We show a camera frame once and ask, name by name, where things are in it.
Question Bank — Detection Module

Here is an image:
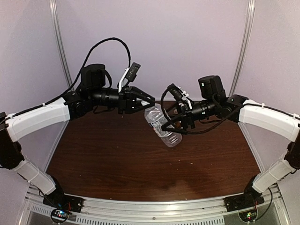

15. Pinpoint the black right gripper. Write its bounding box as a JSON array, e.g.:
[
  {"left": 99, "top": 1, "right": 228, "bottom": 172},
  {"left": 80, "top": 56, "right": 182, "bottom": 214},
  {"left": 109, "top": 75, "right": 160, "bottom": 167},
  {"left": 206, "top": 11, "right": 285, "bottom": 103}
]
[{"left": 161, "top": 97, "right": 218, "bottom": 135}]

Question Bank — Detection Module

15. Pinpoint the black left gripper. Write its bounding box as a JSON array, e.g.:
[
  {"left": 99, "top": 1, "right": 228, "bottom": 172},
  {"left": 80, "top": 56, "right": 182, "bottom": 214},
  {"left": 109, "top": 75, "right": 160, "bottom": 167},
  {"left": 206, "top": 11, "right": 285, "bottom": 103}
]
[{"left": 90, "top": 84, "right": 155, "bottom": 114}]

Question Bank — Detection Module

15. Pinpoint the clear plastic water bottle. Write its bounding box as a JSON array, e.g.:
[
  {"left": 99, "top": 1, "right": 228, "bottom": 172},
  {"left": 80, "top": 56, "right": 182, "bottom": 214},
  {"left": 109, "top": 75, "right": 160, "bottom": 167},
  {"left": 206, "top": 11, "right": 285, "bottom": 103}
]
[{"left": 144, "top": 104, "right": 183, "bottom": 148}]

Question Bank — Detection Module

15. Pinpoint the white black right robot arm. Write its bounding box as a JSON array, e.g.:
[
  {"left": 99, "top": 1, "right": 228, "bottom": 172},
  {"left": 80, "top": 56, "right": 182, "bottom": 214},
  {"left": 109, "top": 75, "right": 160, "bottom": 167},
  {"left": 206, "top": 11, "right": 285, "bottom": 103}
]
[{"left": 160, "top": 75, "right": 300, "bottom": 207}]

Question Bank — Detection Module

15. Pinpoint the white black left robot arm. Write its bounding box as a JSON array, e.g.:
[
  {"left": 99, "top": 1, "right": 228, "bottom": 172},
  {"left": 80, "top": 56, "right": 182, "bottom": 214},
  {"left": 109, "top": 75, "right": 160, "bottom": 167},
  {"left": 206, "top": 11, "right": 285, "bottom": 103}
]
[{"left": 0, "top": 63, "right": 155, "bottom": 208}]

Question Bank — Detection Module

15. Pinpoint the right circuit board with leds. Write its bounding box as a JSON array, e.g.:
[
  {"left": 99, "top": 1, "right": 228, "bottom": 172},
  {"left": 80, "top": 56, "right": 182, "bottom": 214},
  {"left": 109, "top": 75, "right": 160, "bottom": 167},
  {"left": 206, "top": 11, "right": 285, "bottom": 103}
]
[{"left": 238, "top": 209, "right": 258, "bottom": 223}]

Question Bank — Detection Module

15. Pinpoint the circuit board with leds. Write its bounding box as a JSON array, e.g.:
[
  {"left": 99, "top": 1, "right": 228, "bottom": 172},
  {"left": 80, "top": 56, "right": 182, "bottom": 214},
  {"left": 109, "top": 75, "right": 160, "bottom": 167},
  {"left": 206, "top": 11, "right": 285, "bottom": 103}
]
[
  {"left": 238, "top": 209, "right": 258, "bottom": 223},
  {"left": 50, "top": 209, "right": 71, "bottom": 224}
]

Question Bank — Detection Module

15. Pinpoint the left circuit board with leds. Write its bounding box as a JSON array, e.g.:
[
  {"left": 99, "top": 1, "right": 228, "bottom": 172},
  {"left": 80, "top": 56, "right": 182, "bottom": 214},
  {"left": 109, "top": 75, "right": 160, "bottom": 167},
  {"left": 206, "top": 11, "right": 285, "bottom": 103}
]
[{"left": 50, "top": 209, "right": 71, "bottom": 224}]

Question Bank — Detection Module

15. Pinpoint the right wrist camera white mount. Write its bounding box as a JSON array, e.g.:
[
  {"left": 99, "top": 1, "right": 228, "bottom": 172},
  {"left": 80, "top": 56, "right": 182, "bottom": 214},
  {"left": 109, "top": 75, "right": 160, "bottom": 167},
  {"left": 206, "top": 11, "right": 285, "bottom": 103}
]
[{"left": 167, "top": 83, "right": 190, "bottom": 103}]

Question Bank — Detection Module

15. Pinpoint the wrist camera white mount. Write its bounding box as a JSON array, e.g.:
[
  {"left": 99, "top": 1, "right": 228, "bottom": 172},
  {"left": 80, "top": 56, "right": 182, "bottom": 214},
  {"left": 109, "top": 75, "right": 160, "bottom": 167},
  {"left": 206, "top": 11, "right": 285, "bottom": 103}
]
[
  {"left": 167, "top": 83, "right": 190, "bottom": 103},
  {"left": 118, "top": 62, "right": 141, "bottom": 93}
]

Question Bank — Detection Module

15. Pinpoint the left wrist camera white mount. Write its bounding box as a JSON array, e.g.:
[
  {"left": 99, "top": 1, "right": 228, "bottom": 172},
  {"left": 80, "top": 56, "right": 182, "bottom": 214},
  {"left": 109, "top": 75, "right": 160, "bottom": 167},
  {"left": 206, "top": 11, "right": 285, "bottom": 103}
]
[{"left": 118, "top": 62, "right": 141, "bottom": 93}]

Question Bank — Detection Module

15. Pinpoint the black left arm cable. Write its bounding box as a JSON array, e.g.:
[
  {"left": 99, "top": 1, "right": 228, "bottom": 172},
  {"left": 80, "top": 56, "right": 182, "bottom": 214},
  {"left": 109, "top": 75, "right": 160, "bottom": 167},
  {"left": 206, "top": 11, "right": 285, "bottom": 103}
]
[{"left": 0, "top": 38, "right": 131, "bottom": 122}]

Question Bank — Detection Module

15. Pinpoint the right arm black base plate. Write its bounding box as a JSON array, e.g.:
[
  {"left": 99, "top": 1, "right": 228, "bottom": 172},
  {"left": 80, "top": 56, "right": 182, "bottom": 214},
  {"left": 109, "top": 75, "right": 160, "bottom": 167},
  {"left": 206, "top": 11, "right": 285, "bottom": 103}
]
[{"left": 224, "top": 193, "right": 264, "bottom": 212}]

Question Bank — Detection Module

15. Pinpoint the left aluminium corner post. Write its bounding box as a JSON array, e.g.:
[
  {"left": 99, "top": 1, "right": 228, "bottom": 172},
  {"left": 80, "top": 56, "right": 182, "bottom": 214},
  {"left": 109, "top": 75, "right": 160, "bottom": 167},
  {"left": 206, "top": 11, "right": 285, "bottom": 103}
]
[{"left": 49, "top": 0, "right": 72, "bottom": 88}]

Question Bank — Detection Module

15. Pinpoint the aluminium corner post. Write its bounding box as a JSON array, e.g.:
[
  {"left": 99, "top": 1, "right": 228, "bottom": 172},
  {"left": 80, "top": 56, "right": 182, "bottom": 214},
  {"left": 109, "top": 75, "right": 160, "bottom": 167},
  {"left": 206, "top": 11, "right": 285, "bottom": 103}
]
[
  {"left": 49, "top": 0, "right": 72, "bottom": 88},
  {"left": 229, "top": 0, "right": 255, "bottom": 96}
]

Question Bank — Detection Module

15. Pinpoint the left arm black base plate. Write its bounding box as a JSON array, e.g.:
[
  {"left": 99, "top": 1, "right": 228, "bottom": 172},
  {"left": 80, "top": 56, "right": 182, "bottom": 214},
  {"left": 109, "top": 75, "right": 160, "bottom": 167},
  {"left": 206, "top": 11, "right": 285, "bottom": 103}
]
[{"left": 43, "top": 192, "right": 83, "bottom": 213}]

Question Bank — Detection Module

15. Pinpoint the right aluminium corner post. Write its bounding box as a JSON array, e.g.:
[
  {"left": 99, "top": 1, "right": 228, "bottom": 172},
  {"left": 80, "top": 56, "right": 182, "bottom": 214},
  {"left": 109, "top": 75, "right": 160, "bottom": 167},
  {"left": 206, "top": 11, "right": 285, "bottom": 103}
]
[{"left": 229, "top": 0, "right": 255, "bottom": 96}]

